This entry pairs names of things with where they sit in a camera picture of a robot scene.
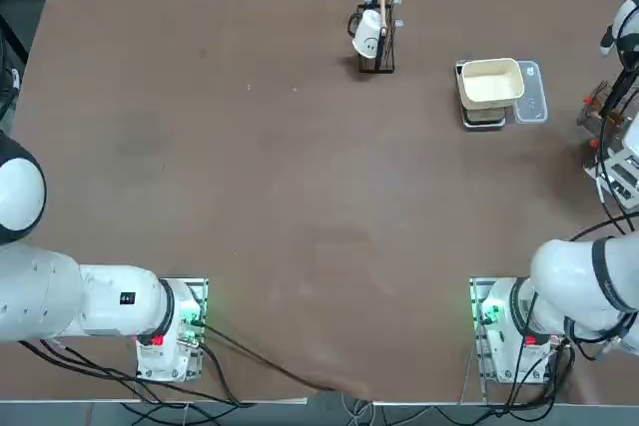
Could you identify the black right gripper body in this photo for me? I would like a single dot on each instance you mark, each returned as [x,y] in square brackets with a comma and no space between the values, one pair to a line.
[631,74]

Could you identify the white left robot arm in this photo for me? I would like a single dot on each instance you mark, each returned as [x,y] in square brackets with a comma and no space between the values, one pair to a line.
[100,301]

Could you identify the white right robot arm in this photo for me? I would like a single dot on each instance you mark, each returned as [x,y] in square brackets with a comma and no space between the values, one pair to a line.
[564,271]

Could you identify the black digital kitchen scale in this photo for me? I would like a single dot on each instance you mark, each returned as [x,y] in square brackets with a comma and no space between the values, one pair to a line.
[481,119]

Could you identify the clear plastic lid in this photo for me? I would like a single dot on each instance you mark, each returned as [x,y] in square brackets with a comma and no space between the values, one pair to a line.
[531,97]

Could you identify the cream rectangular container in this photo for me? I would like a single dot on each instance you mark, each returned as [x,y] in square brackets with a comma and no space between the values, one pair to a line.
[491,82]

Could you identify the white smiley mug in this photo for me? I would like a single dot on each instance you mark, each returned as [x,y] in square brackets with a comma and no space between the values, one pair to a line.
[368,34]

